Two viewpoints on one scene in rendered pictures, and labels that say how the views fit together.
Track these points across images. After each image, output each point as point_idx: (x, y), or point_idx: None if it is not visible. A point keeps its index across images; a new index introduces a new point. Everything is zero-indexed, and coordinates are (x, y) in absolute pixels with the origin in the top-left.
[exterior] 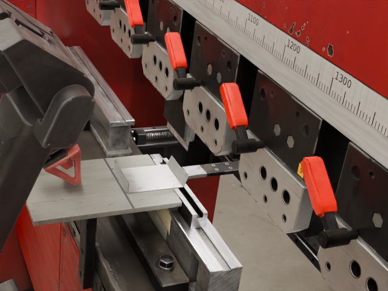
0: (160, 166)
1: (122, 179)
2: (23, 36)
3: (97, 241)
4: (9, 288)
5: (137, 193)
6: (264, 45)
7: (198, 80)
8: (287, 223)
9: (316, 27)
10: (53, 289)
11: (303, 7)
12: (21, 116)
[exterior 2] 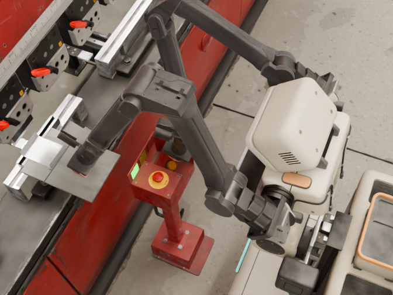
0: (28, 156)
1: (59, 154)
2: None
3: None
4: (161, 122)
5: (62, 144)
6: (62, 1)
7: (45, 65)
8: (100, 17)
9: None
10: (60, 292)
11: None
12: (173, 22)
